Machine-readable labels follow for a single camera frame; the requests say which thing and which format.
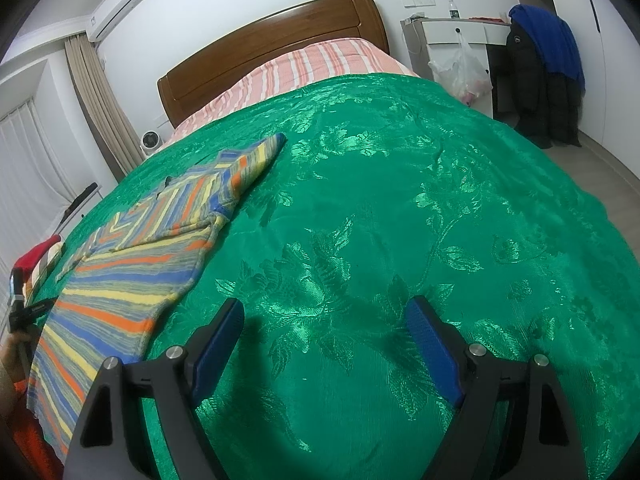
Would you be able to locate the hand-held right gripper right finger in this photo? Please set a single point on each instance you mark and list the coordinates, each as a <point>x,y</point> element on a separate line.
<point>432,345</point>

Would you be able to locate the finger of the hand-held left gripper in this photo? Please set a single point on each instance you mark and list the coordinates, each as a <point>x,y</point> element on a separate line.
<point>42,307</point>

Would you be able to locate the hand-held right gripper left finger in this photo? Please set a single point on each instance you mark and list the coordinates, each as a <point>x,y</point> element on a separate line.
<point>217,345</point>

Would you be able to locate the striped knit sweater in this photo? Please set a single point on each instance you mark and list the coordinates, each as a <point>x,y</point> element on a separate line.
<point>125,280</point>

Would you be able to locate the person's left hand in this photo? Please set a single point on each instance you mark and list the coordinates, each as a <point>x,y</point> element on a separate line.
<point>9,360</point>

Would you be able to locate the striped pillow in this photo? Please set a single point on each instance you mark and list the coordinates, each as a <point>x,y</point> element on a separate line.
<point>50,265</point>

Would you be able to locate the red knit hat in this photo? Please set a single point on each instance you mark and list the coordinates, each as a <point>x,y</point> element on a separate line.
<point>37,252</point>

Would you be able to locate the white sheer curtain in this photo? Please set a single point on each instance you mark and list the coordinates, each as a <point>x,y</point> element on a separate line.
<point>30,170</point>

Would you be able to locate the green floral blanket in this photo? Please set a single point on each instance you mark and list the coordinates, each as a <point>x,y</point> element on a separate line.
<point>400,210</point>

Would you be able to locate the small white fan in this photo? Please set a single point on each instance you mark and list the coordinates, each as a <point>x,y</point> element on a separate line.
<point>149,141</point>

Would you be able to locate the beige curtain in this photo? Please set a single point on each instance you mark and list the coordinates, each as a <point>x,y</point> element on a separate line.
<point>100,105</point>

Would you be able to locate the clear plastic bag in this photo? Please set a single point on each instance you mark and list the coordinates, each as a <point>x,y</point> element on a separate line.
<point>462,75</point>

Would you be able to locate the black padded jacket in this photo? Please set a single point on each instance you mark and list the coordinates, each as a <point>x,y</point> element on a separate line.
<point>530,90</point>

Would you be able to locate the pink striped bed sheet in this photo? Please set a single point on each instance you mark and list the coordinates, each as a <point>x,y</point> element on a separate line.
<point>310,62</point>

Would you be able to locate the white air conditioner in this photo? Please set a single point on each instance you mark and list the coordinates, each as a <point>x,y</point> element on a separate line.
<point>117,7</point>

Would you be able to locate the white desk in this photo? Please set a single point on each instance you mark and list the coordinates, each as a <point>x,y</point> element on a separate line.
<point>450,32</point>

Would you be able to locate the white wardrobe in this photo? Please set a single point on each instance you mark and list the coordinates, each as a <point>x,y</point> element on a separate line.
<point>615,85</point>

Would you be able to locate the wooden headboard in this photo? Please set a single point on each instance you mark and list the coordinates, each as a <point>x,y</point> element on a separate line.
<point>270,30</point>

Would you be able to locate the blue knit cloth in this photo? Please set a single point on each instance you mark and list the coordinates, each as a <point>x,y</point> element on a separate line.
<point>555,45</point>

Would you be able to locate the red flat item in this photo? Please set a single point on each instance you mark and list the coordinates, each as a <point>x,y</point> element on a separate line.
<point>492,19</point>

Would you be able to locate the clear water bottle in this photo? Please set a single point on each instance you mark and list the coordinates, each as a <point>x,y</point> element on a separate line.
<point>452,10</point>

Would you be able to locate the white wall outlet strip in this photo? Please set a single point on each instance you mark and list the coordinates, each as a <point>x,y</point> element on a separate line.
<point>417,1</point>

